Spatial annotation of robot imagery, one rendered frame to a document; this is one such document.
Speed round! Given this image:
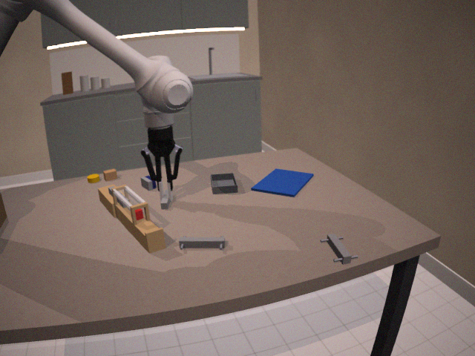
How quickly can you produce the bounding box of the blue flat rectangular slab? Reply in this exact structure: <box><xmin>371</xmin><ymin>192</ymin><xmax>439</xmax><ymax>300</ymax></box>
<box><xmin>251</xmin><ymin>168</ymin><xmax>314</xmax><ymax>197</ymax></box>

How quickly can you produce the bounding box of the yellow short cylinder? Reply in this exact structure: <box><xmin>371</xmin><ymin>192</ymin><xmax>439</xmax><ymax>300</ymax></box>
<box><xmin>88</xmin><ymin>174</ymin><xmax>99</xmax><ymax>183</ymax></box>

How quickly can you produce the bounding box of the red cube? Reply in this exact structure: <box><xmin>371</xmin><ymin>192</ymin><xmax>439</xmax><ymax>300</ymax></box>
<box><xmin>135</xmin><ymin>209</ymin><xmax>143</xmax><ymax>220</ymax></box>

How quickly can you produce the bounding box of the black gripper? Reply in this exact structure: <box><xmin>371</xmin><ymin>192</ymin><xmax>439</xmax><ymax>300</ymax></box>
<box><xmin>141</xmin><ymin>126</ymin><xmax>183</xmax><ymax>202</ymax></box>

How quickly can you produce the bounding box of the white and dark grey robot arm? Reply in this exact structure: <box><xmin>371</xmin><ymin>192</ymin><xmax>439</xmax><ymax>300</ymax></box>
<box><xmin>0</xmin><ymin>0</ymin><xmax>193</xmax><ymax>130</ymax></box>

